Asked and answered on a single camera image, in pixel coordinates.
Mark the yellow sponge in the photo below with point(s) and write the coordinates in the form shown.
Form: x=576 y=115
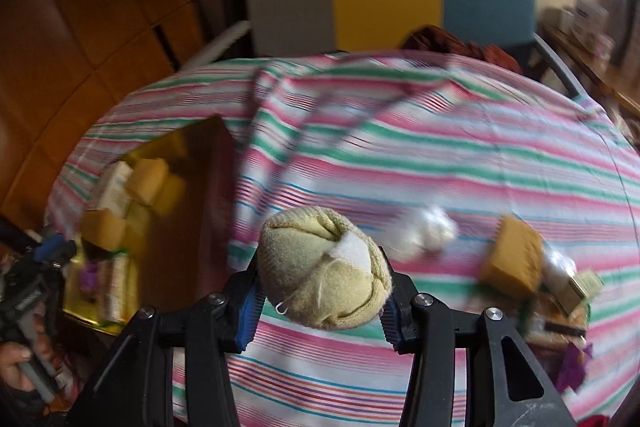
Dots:
x=102 y=227

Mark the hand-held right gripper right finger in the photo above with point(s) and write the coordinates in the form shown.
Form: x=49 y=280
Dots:
x=392 y=324

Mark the red garment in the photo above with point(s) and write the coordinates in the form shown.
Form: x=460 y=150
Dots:
x=595 y=422

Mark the wooden wardrobe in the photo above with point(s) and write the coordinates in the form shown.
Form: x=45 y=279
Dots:
x=75 y=32

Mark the small wooden block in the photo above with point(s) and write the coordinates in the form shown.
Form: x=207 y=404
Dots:
x=147 y=179

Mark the small gold box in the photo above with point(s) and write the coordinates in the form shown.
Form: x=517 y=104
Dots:
x=584 y=289

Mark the white plastic wad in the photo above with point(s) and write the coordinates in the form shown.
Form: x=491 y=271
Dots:
x=425 y=232

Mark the wooden desk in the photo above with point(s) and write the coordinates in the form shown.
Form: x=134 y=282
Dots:
x=595 y=62

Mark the yellow sock ball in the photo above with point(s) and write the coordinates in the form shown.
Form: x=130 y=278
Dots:
x=320 y=267

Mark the cracker packet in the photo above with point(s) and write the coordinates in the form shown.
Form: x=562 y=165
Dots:
x=555 y=319

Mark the striped tablecloth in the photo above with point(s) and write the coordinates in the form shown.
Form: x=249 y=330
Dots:
x=400 y=147

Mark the purple wrapper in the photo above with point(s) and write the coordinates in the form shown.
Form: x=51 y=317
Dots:
x=574 y=367

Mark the cream packet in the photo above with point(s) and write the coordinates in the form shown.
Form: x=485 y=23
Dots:
x=115 y=289

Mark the white carton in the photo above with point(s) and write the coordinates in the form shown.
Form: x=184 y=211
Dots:
x=589 y=18

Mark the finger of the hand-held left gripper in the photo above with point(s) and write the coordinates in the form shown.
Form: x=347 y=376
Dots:
x=52 y=249

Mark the person's left hand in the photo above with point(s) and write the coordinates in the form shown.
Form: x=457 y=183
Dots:
x=15 y=357

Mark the dark red cloth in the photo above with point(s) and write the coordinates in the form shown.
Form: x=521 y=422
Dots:
x=450 y=44

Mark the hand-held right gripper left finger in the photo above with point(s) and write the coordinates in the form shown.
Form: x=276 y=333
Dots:
x=247 y=317

